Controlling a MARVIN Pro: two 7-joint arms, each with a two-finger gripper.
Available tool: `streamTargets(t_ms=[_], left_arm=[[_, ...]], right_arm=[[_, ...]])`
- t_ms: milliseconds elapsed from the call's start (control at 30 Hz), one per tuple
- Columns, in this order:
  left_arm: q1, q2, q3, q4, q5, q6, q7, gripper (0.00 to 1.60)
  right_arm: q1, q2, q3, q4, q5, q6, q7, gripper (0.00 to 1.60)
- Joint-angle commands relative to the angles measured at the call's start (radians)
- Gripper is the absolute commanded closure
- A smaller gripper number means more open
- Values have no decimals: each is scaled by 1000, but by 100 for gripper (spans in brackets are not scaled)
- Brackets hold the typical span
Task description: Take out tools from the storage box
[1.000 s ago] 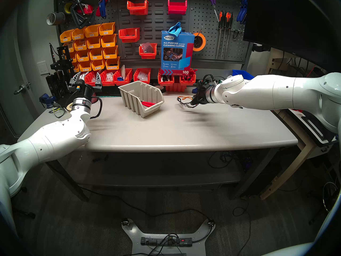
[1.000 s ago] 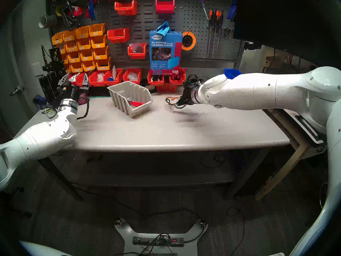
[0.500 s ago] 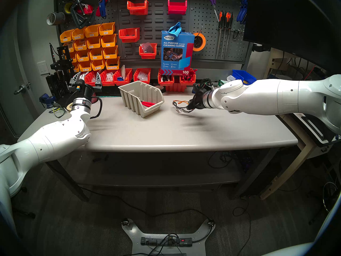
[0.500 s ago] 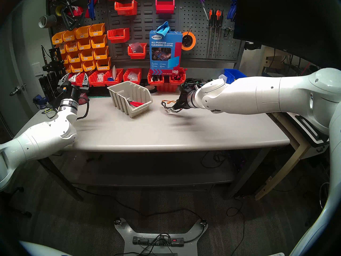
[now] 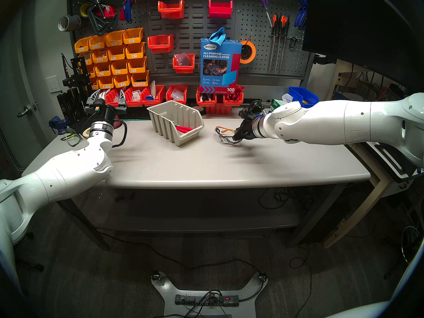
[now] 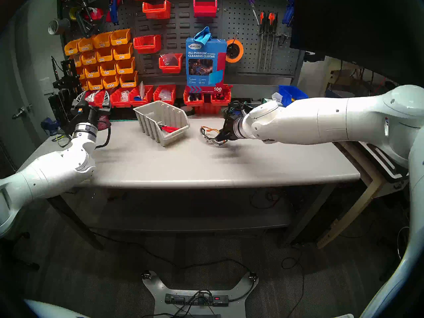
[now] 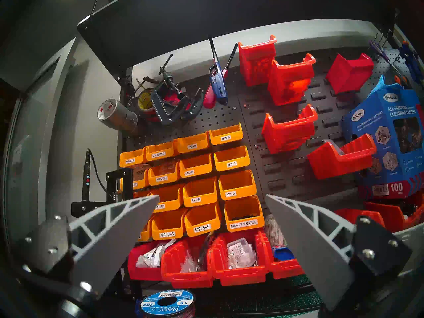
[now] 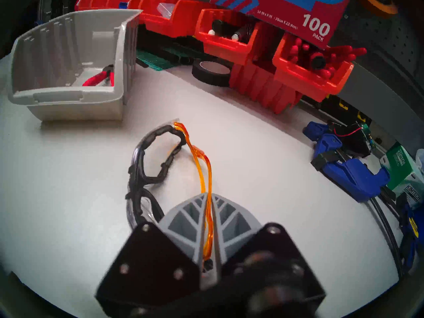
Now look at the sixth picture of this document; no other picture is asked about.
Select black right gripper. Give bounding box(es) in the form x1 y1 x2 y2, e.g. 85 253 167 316
217 117 244 145

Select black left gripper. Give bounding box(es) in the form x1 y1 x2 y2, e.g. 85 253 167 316
71 90 111 126

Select orange black safety glasses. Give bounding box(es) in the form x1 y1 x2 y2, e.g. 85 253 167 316
200 126 229 146

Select beige plastic storage bin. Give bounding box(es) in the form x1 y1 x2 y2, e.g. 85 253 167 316
133 100 191 147

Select blue cleaning cloths box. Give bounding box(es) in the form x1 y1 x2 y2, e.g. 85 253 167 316
185 37 228 93

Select yellow bin labelled M2.5-6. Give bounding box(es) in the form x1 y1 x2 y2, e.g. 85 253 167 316
87 76 105 91

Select yellow bin labelled M3-8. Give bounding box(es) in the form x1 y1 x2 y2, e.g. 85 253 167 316
99 61 118 77

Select black metal stand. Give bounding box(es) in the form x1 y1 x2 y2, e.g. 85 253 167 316
46 59 85 122

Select yellow bin labelled M4 HEX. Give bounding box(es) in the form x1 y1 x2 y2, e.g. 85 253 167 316
119 71 138 88

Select yellow bin labelled M4X4X6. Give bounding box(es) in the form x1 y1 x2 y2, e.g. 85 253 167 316
81 50 99 65

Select yellow bin labelled M4-6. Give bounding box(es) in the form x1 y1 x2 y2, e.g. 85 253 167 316
96 46 115 62

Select yellow bin labelled M3-6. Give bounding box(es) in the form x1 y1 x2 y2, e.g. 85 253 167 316
116 57 135 74

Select black soldering iron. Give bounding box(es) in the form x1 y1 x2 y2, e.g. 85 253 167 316
50 56 62 81

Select yellow bin labelled M3X5 BAG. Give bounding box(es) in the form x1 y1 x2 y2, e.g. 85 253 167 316
78 37 96 52

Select yellow bin labelled M3-4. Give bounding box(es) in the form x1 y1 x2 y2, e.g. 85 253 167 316
113 43 133 60

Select blue bench vise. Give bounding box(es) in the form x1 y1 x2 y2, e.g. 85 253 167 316
40 118 63 135

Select yellow bin labelled M3X6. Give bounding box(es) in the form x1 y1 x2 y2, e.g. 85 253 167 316
110 28 131 45

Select grey C-clamp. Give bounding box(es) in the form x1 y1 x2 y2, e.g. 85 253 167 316
76 0 106 39

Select blue plastic bin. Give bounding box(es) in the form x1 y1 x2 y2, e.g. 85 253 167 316
279 85 308 102

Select orange tape roll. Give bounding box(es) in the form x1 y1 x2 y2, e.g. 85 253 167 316
226 39 244 63

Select grey perforated pegboard panel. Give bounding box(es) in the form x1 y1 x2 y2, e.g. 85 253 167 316
56 0 134 89
221 0 300 78

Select blue microfiber cloth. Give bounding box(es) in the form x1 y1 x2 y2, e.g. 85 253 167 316
194 26 211 44

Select dark louvered bin panel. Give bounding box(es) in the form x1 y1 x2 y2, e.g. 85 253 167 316
132 0 223 77

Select orange black screwdriver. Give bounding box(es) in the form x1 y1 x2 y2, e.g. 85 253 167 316
266 12 273 73
272 13 278 73

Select blue spring clamps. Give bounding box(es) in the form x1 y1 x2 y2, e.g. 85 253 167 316
282 0 296 27

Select beige wooden side table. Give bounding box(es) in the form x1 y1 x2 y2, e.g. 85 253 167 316
316 59 398 249

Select black power strip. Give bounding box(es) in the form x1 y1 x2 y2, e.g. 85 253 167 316
165 293 230 307

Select black monitor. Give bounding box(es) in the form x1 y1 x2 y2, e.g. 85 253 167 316
290 0 424 94

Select black cable with metal plug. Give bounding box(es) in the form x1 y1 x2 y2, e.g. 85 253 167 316
227 101 252 117

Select black braided cable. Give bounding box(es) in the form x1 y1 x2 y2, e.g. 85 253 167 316
95 120 111 149

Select silver door handle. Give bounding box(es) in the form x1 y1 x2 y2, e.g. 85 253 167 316
12 104 33 120

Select silver duct tape roll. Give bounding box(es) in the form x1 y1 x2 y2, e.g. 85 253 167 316
47 18 71 35

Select grey workbench frame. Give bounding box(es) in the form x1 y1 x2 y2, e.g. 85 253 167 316
46 185 338 250

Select purple-handled scissors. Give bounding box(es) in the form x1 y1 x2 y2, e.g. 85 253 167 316
242 0 259 26

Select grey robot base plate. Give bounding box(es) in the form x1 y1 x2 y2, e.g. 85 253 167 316
142 270 259 318

